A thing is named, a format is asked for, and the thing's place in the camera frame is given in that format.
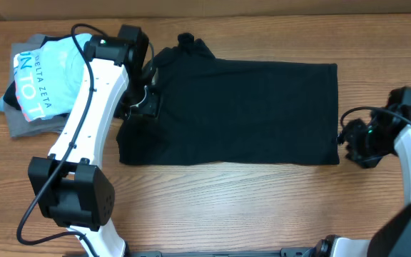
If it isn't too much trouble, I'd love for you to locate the black t-shirt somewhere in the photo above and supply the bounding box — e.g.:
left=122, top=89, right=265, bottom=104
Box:
left=116, top=33, right=339, bottom=166

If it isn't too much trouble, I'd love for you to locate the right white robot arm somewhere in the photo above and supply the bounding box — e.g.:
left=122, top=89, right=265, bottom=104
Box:
left=304, top=86, right=411, bottom=257

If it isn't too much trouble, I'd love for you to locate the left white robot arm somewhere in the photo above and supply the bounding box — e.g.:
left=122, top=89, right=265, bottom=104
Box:
left=16, top=34, right=161, bottom=256

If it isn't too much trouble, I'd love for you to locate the light blue folded t-shirt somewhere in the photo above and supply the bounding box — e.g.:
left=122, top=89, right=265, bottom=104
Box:
left=0, top=33, right=94, bottom=123

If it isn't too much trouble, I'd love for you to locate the grey folded t-shirt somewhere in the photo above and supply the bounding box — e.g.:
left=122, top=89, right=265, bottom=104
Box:
left=0, top=34, right=68, bottom=137

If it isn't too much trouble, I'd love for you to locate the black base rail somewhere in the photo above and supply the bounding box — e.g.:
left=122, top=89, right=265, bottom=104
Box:
left=123, top=247, right=315, bottom=257

